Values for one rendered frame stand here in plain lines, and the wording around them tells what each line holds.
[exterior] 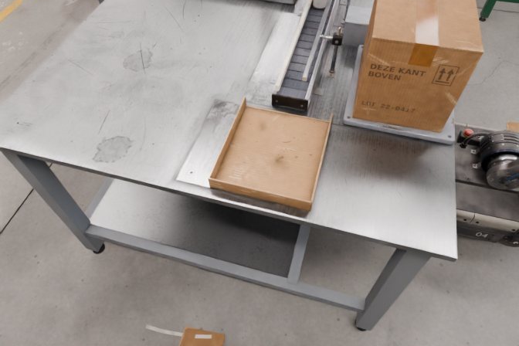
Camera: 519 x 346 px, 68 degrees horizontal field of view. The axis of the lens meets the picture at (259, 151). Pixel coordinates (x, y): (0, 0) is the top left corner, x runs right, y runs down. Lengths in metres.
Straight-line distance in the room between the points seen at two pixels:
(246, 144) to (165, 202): 0.74
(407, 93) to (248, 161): 0.44
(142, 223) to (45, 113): 0.63
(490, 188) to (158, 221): 1.41
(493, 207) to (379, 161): 0.89
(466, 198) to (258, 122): 1.05
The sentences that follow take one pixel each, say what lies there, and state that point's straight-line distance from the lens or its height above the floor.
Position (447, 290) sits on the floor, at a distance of 1.90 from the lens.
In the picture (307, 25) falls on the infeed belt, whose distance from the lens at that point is 1.40.
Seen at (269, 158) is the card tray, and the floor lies 0.83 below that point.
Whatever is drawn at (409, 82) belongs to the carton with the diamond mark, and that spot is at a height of 1.01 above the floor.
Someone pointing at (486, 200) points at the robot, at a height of 0.24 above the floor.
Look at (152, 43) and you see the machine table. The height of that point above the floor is 0.83.
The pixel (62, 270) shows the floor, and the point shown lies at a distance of 1.99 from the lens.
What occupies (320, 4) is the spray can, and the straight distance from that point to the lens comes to 1.47.
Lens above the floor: 1.65
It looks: 52 degrees down
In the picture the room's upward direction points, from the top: 2 degrees counter-clockwise
